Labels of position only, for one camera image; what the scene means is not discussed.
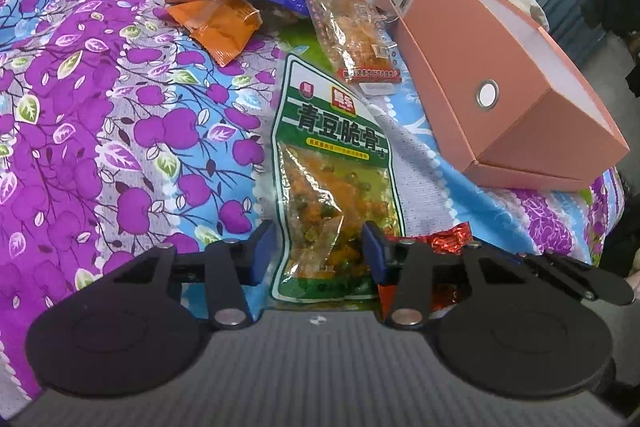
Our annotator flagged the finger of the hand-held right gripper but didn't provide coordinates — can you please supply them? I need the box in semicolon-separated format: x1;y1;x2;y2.
520;251;637;309

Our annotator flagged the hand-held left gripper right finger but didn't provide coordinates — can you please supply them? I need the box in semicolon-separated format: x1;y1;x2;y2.
362;221;532;329

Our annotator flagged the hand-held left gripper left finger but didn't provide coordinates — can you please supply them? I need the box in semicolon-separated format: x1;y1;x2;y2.
107;221;276;330

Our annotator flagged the red clear snack packet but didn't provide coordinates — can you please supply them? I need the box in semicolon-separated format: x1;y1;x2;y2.
377;222;473;313

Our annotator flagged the green snack packet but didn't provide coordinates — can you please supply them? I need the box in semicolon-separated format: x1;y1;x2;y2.
270;53;405;305

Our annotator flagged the orange snack packet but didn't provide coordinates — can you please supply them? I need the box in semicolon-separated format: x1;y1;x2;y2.
167;0;263;68

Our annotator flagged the pink cardboard box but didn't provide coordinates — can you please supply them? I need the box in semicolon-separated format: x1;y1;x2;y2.
375;0;631;188

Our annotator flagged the clear red-top snack packet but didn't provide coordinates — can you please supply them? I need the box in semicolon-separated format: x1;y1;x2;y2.
291;0;403;84

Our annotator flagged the floral bed sheet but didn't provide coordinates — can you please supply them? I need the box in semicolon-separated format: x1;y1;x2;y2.
0;0;626;408

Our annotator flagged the cream pillow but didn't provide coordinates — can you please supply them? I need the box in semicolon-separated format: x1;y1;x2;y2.
500;0;551;32

